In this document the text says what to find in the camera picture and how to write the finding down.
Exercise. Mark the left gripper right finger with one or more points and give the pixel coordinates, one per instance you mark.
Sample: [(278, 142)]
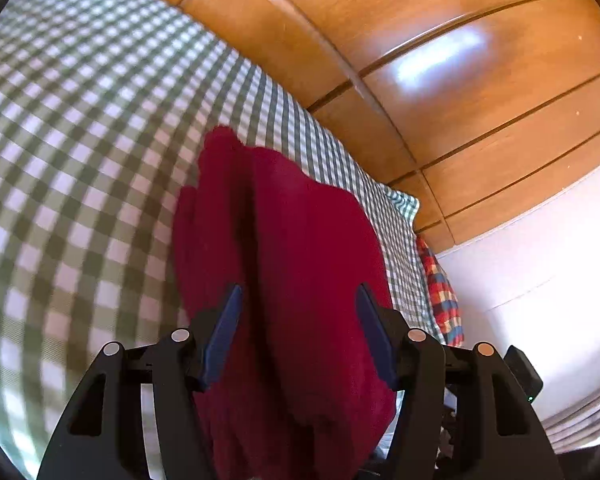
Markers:
[(463, 413)]

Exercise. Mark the dark red garment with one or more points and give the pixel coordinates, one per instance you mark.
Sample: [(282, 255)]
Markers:
[(299, 396)]

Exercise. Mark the wooden panelled headboard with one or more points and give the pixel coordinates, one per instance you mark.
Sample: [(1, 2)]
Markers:
[(482, 109)]

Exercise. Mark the green white checkered bedsheet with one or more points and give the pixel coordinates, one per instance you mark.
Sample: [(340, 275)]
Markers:
[(103, 106)]

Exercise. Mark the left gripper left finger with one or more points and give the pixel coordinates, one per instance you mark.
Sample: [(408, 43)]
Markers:
[(132, 404)]

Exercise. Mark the multicolour plaid pillow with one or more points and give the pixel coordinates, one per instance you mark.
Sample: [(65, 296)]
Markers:
[(442, 296)]

